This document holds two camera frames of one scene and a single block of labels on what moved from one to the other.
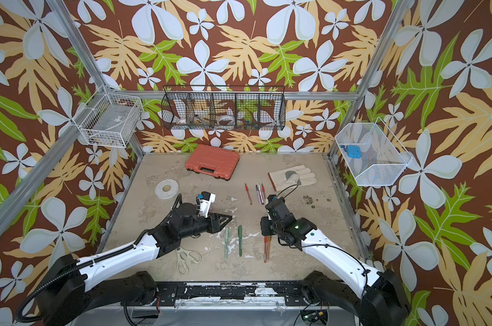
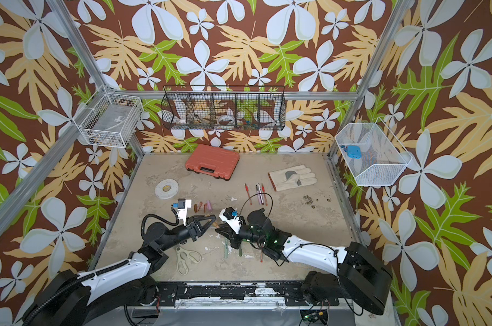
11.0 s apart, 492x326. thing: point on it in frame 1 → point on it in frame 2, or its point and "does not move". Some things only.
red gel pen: (247, 189) does not move
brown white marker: (260, 194) does not move
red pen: (263, 189) does not move
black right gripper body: (268, 224) → (234, 233)
